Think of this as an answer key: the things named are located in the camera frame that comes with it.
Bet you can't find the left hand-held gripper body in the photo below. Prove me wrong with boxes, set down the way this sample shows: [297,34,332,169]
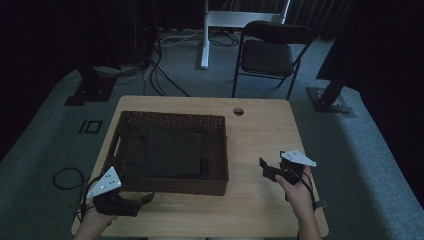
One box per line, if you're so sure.
[86,166,142,218]

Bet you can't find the dark curtain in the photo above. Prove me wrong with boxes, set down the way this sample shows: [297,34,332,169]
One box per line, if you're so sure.
[287,0,356,41]

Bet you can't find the person's left hand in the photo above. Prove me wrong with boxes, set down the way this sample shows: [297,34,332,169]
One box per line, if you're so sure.
[78,210,118,235]

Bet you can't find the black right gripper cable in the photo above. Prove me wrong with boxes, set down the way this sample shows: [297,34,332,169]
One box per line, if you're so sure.
[293,168,329,212]

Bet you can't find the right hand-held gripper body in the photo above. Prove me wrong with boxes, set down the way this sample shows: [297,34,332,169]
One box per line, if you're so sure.
[274,148,317,186]

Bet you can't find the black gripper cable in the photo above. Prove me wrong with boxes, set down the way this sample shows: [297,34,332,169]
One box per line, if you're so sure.
[52,167,101,223]
[293,168,329,212]

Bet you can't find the white floor cables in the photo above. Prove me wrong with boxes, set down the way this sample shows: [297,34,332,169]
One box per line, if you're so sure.
[159,28,205,47]

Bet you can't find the black slanted stand with base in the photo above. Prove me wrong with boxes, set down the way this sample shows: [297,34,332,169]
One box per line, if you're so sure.
[306,36,357,118]

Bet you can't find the dark cloth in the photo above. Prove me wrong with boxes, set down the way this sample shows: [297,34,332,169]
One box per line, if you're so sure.
[133,127,210,180]

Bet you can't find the black equipment tower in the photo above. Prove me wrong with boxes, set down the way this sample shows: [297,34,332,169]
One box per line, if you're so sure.
[132,0,162,66]

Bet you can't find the brown wicker basket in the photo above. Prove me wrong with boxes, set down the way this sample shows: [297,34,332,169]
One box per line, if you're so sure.
[102,110,230,197]

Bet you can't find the black floor cable bundle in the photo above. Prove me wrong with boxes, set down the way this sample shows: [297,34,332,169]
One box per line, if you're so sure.
[93,39,192,98]

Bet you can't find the black folding chair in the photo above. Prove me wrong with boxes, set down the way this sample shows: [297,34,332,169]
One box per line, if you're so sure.
[232,20,315,101]

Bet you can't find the person's right hand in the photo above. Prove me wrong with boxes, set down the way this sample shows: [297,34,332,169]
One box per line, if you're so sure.
[274,165,315,215]

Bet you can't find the white metal desk frame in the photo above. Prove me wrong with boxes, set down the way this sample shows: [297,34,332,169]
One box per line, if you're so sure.
[200,0,292,70]

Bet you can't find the black stand with square base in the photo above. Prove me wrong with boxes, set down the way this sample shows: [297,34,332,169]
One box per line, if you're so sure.
[64,0,122,107]

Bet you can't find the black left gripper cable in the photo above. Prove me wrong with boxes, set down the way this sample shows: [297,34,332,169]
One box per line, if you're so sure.
[52,167,101,223]

